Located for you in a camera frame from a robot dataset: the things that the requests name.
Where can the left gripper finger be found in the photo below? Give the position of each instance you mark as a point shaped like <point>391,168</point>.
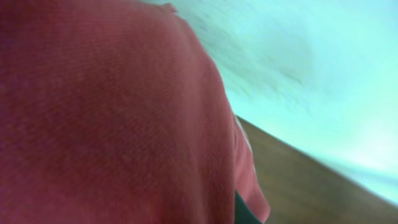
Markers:
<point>247,212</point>

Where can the orange printed t-shirt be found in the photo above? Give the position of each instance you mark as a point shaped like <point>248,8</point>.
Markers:
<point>113,113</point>

